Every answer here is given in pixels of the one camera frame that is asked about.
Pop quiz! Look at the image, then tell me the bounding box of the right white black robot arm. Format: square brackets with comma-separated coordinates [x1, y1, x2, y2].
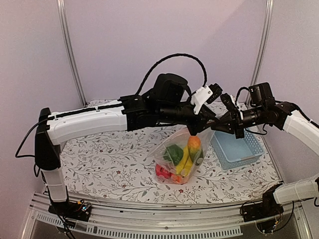
[211, 82, 319, 217]

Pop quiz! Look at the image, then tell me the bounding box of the orange green toy mango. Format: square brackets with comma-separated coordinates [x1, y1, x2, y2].
[187, 136, 201, 161]

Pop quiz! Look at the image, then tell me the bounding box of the left black braided cable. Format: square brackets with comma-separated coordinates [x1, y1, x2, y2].
[136, 53, 208, 97]

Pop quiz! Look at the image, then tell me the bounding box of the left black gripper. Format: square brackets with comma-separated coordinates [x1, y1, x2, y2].
[159, 97, 221, 136]

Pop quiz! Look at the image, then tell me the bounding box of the aluminium frame post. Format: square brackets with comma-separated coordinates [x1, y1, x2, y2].
[56, 0, 87, 106]
[249, 0, 275, 87]

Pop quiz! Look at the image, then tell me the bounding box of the yellow toy banana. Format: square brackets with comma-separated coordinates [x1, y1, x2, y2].
[175, 146, 193, 177]

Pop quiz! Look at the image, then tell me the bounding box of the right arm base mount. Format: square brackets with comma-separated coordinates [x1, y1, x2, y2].
[240, 184, 284, 234]

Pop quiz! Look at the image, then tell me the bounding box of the red toy apple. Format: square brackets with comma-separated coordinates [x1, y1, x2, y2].
[155, 164, 172, 180]

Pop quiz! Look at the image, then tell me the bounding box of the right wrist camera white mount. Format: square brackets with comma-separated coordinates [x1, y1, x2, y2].
[220, 87, 249, 119]

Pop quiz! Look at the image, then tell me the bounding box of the orange toy orange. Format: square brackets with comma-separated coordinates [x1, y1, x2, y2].
[171, 175, 184, 184]

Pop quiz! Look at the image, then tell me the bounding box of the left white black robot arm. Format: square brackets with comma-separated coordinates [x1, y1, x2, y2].
[35, 74, 222, 216]

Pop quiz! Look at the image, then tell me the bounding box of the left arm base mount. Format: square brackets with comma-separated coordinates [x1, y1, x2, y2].
[48, 200, 92, 222]

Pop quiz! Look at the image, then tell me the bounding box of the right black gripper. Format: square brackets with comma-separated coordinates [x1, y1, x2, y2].
[211, 105, 266, 139]

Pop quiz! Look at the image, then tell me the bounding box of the left aluminium frame post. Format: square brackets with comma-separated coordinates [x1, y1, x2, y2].
[56, 0, 87, 106]

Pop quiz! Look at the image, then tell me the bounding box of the clear zip top bag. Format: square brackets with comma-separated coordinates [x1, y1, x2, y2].
[147, 127, 215, 185]

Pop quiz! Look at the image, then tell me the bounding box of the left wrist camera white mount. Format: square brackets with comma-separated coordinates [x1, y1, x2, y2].
[191, 83, 222, 115]

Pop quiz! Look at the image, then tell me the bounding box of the right aluminium frame post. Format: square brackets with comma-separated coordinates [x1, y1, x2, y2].
[249, 0, 275, 87]

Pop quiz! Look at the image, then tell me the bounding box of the front aluminium rail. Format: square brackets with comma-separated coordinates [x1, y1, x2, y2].
[19, 193, 312, 239]

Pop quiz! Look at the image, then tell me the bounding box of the green toy pepper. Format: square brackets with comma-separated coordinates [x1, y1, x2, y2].
[163, 144, 183, 166]

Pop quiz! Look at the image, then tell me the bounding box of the light blue perforated basket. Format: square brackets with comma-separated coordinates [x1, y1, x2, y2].
[211, 131, 265, 170]

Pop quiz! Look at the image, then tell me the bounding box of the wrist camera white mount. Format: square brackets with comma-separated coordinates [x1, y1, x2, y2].
[191, 83, 222, 115]
[220, 87, 249, 119]

